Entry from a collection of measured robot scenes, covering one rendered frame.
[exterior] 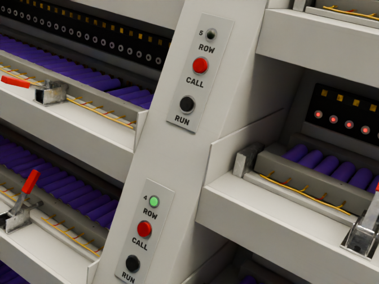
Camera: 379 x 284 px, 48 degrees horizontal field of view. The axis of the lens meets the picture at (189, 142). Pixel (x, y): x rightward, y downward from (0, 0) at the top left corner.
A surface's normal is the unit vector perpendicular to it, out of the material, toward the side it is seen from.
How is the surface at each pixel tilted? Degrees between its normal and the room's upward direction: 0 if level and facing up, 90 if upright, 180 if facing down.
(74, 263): 18
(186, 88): 90
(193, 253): 90
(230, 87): 90
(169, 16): 108
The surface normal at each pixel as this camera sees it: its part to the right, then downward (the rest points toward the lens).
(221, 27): -0.48, -0.04
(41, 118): -0.56, 0.25
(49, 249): 0.16, -0.90
